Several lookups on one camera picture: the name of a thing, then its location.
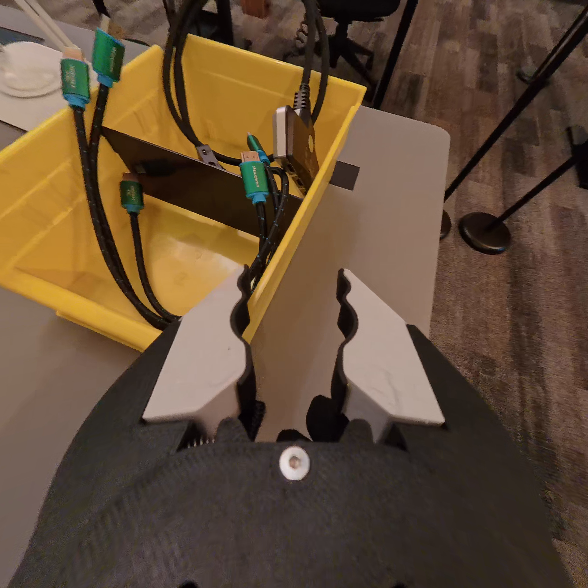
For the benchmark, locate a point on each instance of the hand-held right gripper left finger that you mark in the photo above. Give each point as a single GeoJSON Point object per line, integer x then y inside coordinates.
{"type": "Point", "coordinates": [202, 358]}

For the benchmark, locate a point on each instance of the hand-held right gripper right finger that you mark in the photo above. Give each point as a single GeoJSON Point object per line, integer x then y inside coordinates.
{"type": "Point", "coordinates": [386, 367]}

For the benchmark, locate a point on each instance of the yellow plastic bin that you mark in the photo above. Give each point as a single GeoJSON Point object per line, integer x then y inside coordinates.
{"type": "Point", "coordinates": [243, 82]}

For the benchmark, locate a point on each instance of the black round-base floor stand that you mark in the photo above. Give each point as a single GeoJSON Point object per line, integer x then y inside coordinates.
{"type": "Point", "coordinates": [445, 225]}
{"type": "Point", "coordinates": [484, 232]}

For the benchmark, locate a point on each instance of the black bin divider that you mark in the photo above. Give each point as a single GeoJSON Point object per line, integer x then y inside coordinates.
{"type": "Point", "coordinates": [193, 193]}

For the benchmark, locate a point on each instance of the white metal board stand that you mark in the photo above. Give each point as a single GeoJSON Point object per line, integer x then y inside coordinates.
{"type": "Point", "coordinates": [27, 69]}

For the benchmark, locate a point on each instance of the brown wooden pillar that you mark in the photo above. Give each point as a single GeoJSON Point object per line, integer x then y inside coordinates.
{"type": "Point", "coordinates": [255, 7]}

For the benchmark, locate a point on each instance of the black desk frame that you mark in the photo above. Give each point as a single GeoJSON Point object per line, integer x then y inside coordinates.
{"type": "Point", "coordinates": [395, 46]}

